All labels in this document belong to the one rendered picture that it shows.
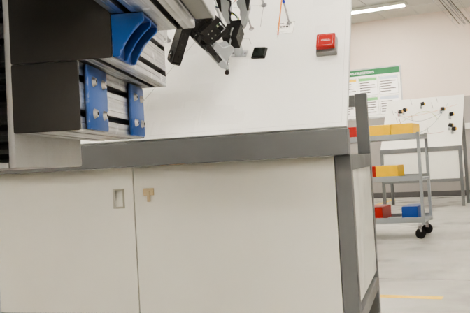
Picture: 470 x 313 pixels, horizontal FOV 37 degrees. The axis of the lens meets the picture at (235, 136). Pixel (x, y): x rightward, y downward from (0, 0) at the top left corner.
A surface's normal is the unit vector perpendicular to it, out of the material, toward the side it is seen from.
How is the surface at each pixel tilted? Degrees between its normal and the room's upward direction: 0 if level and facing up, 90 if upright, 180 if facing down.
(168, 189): 90
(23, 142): 90
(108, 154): 90
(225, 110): 52
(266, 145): 90
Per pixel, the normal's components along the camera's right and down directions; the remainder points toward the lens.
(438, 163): -0.43, -0.01
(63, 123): -0.10, -0.04
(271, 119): -0.25, -0.63
